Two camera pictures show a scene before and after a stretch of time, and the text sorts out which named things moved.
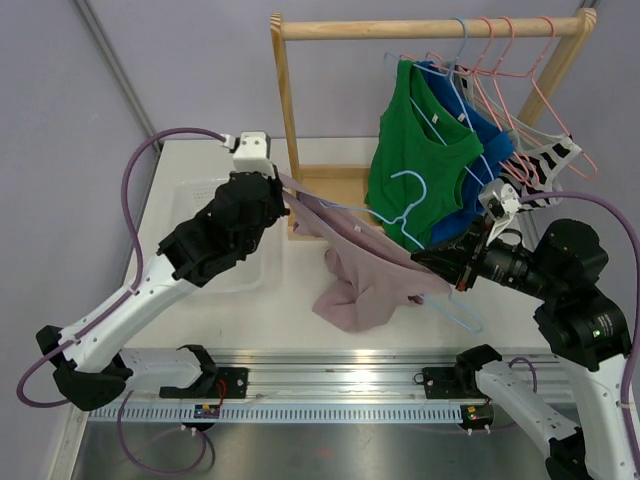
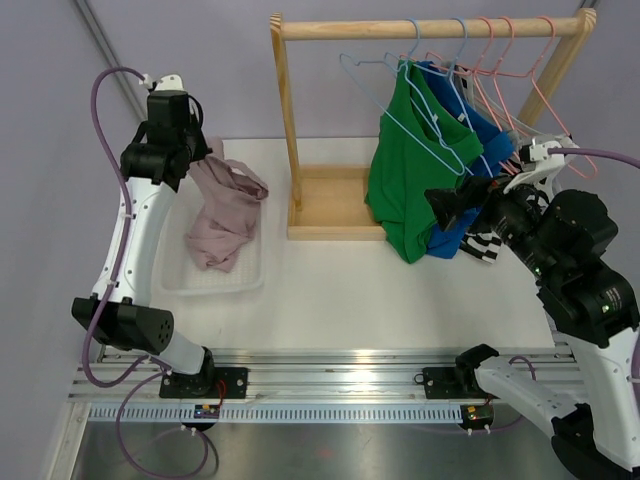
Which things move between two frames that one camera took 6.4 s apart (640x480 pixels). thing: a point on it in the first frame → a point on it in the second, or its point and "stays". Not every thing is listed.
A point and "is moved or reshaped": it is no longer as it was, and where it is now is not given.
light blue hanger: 450,74 is moved or reshaped
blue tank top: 495,140 stays
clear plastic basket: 192,196 stays
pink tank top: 375,276 is moved or reshaped
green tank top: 420,152 stays
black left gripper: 275,189 → 201,148
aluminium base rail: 299,377 stays
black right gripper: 451,258 → 450,203
